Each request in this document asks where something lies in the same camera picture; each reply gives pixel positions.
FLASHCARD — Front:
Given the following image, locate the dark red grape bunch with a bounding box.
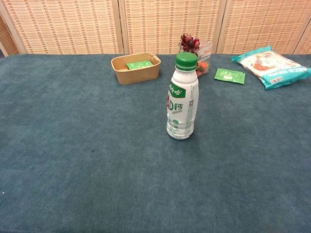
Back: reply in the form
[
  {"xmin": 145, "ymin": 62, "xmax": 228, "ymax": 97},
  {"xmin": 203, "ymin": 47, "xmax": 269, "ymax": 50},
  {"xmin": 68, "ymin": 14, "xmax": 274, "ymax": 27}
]
[{"xmin": 180, "ymin": 33, "xmax": 200, "ymax": 53}]

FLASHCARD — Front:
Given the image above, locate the white bottle with green label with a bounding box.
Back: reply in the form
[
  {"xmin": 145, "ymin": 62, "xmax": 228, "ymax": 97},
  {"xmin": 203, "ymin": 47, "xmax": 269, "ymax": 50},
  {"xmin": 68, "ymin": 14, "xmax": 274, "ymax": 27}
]
[{"xmin": 166, "ymin": 65, "xmax": 200, "ymax": 140}]

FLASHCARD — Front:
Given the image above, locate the brown paper bowl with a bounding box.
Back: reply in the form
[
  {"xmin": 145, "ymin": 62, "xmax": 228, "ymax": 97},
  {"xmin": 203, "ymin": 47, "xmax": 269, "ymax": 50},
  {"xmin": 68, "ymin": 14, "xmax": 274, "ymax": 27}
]
[{"xmin": 111, "ymin": 52, "xmax": 162, "ymax": 85}]

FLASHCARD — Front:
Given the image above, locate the green bottle cap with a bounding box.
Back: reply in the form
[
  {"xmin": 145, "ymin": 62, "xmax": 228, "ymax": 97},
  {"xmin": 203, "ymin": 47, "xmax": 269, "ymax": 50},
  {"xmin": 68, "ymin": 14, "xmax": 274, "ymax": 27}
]
[{"xmin": 175, "ymin": 52, "xmax": 198, "ymax": 72}]

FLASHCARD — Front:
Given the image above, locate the clear plastic snack package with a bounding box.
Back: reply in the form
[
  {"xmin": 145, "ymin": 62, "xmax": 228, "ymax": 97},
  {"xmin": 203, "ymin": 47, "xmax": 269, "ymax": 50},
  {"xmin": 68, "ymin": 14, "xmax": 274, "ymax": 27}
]
[{"xmin": 194, "ymin": 40, "xmax": 214, "ymax": 78}]

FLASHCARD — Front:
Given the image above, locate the green sachet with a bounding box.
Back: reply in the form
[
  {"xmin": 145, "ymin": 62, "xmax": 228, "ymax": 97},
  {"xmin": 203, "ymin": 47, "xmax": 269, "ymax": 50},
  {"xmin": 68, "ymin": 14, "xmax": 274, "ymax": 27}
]
[
  {"xmin": 125, "ymin": 60, "xmax": 153, "ymax": 70},
  {"xmin": 214, "ymin": 68, "xmax": 246, "ymax": 84}
]

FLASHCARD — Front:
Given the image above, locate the teal and white snack bag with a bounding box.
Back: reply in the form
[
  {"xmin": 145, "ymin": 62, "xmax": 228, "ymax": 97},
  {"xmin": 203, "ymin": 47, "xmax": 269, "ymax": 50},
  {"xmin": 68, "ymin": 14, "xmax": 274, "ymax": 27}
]
[{"xmin": 231, "ymin": 45, "xmax": 311, "ymax": 90}]

